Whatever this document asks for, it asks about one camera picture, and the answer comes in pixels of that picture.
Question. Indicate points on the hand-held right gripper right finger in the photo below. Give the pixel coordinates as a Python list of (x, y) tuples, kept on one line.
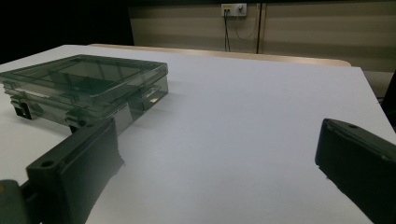
[(361, 161)]

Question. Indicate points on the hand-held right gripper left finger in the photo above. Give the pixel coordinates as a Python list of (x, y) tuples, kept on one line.
[(77, 174)]

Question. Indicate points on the clear grey plastic compartment box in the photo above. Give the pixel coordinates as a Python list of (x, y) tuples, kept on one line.
[(93, 77)]

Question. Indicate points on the white table sheet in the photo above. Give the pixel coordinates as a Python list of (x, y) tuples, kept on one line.
[(233, 124)]

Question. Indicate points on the wooden table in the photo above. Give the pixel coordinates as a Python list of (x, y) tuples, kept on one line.
[(249, 56)]

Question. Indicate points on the vertical wall panel divider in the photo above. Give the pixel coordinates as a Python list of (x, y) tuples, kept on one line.
[(261, 31)]

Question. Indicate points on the white wall socket plate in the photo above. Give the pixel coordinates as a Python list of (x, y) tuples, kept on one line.
[(234, 9)]

